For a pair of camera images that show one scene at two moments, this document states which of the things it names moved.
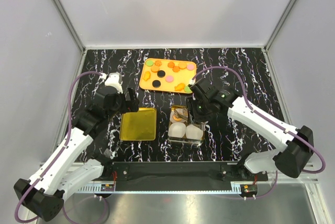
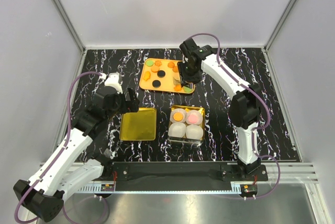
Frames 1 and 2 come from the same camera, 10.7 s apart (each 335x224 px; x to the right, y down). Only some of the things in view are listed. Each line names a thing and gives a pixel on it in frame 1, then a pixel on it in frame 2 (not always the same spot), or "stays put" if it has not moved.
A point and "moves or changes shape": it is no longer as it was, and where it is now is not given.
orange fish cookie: [179, 87] stays put
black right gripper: [191, 102] to [194, 79]
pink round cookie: [169, 78] moves or changes shape
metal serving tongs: [183, 116] to [186, 84]
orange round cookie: [176, 118] stays put
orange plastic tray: [171, 75] stays put
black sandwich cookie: [156, 84] stays put
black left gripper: [129, 105] stays put
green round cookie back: [149, 63] stays put
